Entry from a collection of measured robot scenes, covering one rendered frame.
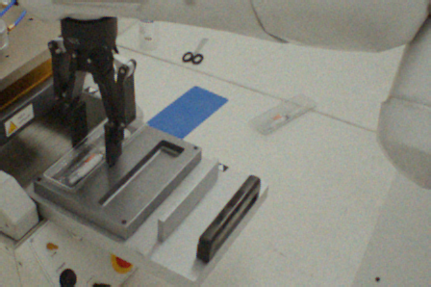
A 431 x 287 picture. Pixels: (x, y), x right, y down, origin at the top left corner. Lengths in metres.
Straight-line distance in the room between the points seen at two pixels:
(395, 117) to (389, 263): 0.68
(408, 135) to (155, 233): 0.49
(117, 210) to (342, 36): 0.52
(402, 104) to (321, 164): 0.91
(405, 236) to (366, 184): 0.25
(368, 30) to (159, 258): 0.50
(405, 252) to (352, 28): 0.73
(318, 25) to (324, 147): 0.97
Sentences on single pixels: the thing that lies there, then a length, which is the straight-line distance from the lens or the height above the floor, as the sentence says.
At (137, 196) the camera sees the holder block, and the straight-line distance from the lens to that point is 0.90.
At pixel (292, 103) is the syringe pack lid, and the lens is 1.47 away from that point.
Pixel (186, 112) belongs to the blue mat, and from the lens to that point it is 1.45.
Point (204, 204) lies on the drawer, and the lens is 0.90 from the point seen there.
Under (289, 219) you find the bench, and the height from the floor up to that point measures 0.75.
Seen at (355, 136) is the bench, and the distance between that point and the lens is 1.45.
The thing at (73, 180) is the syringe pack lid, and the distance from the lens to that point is 0.89.
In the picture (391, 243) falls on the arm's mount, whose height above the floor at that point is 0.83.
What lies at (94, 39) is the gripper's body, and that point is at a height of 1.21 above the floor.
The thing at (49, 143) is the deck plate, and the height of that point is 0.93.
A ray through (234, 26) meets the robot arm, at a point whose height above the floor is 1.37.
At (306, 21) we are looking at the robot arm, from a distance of 0.44.
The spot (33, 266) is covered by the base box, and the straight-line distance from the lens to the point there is 0.95.
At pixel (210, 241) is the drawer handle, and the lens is 0.80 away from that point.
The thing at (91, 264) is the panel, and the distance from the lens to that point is 1.02.
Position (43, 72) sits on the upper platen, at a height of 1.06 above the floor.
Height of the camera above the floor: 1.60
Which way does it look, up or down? 38 degrees down
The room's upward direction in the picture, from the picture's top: straight up
